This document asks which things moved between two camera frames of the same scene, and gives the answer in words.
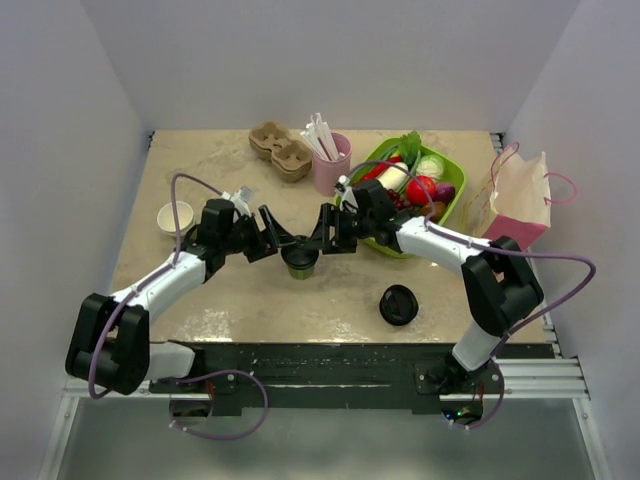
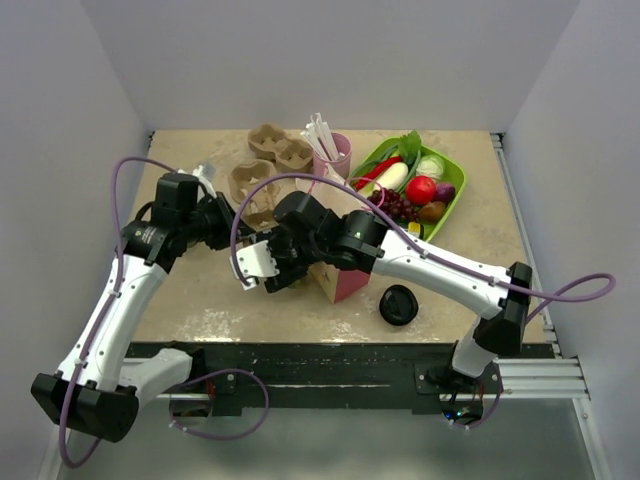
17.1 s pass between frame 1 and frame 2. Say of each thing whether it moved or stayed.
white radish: stayed
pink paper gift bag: moved
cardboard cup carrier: stayed
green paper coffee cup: moved
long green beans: stayed
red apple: stayed
